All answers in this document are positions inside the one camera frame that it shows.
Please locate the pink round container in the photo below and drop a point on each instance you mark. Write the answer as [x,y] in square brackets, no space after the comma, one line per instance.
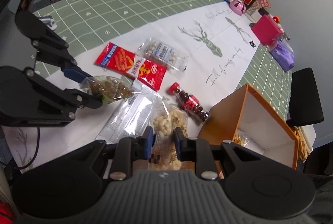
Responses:
[237,7]

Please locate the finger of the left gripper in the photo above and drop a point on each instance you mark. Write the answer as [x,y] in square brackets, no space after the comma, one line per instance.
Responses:
[51,49]
[77,99]

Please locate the peanut snack bag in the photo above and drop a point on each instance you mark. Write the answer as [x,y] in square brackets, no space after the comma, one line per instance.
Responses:
[163,153]

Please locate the chocolate bean cola bottle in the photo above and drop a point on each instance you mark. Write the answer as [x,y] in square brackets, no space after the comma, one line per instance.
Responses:
[189,103]

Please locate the orange cardboard box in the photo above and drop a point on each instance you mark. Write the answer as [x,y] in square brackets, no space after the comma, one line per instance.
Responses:
[246,115]

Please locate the green bean snack bag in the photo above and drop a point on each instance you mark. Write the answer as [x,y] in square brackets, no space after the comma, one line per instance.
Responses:
[108,88]

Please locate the white deer table runner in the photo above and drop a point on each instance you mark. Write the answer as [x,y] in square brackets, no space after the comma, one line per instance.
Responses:
[226,38]

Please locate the clear yogurt ball bag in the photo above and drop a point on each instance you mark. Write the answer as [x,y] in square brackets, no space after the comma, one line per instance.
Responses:
[166,55]

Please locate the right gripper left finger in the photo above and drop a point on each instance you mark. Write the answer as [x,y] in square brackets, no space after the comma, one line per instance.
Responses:
[129,150]

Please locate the green checked tablecloth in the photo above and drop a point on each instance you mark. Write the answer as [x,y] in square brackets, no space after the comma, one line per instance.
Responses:
[85,24]

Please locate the stool with folded cloths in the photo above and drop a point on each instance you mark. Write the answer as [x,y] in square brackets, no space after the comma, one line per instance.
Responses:
[306,136]

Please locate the red snack bag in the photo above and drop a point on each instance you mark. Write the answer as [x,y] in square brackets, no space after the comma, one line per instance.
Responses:
[133,66]

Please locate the purple tissue pack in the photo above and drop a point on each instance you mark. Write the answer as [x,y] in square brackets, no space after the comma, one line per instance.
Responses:
[283,54]

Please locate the black hair clip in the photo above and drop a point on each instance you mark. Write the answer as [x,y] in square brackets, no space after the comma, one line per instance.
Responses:
[252,44]

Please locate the black chair right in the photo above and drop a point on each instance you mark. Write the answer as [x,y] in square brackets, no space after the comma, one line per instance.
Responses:
[304,105]

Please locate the pink gift box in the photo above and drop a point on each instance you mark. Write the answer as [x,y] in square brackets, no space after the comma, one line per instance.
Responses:
[266,30]

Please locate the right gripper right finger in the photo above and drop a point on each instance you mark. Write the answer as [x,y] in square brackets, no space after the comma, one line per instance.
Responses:
[198,152]

